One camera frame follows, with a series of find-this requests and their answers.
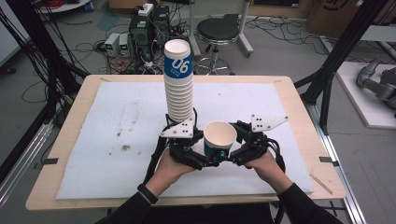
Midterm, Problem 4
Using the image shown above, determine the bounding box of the thin wooden stick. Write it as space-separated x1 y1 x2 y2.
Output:
309 173 333 196

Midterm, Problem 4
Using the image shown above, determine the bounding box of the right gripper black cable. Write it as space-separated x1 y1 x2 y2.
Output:
266 137 287 173

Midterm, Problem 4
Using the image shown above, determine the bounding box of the grey power supply box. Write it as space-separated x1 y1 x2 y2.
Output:
118 33 133 58
104 32 121 58

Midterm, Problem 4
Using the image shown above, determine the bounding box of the white platform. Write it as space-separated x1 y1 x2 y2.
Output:
335 60 396 130

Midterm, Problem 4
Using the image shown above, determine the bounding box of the wooden table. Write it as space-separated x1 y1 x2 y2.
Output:
25 74 347 212

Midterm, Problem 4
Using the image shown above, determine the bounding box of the person's left hand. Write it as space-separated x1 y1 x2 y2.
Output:
145 147 198 198

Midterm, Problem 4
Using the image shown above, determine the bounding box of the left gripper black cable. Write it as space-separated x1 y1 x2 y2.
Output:
143 135 168 185

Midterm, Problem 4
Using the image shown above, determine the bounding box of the black round stool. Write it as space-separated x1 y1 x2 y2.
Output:
195 18 241 77

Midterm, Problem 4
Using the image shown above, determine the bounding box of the black computer tower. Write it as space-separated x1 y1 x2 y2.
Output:
152 5 171 43
128 13 154 61

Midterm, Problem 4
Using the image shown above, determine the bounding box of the single paper cup blue label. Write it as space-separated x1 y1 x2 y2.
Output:
203 120 238 159

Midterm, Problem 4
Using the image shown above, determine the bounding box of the white foam mat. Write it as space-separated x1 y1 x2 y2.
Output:
55 81 315 201

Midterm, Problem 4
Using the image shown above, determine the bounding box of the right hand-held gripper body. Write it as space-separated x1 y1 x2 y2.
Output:
229 114 290 166

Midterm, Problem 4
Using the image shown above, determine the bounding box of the aluminium rail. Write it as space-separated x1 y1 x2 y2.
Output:
303 102 369 224
0 122 54 207

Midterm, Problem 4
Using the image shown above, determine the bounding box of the black frame post with cables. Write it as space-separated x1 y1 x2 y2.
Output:
0 0 90 129

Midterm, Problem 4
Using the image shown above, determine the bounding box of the cardboard box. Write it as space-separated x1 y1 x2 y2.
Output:
306 0 366 39

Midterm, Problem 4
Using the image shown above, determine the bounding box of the person's right hand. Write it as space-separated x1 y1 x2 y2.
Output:
245 148 294 194

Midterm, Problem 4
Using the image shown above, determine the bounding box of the stack of white paper cups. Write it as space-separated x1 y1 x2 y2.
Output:
163 38 195 124

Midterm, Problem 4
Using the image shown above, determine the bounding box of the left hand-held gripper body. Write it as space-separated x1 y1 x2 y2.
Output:
160 117 207 171

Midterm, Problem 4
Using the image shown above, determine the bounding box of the black wristband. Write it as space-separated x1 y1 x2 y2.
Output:
136 183 159 205

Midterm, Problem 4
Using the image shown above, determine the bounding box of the white power strip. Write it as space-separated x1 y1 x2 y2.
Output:
137 3 155 18

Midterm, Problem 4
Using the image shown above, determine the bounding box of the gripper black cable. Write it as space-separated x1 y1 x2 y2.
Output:
143 135 168 185
266 137 287 173

